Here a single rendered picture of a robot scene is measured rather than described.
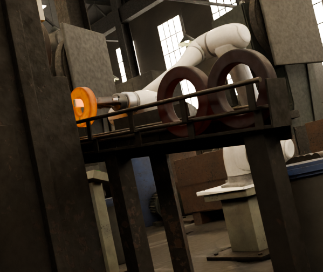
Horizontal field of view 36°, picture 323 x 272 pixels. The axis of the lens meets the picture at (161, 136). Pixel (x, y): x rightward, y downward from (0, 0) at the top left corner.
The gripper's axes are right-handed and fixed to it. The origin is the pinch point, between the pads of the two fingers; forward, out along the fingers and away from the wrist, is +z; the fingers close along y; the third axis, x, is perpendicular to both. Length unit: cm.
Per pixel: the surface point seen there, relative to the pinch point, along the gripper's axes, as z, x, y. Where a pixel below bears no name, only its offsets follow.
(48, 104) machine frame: 31.6, -7.6, -27.9
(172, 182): -9, -37, -33
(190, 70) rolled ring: 18, -11, -76
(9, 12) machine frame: 41, 20, -31
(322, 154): -254, -32, 47
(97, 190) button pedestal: -58, -32, 83
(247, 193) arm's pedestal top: -87, -48, -3
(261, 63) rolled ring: 18, -16, -97
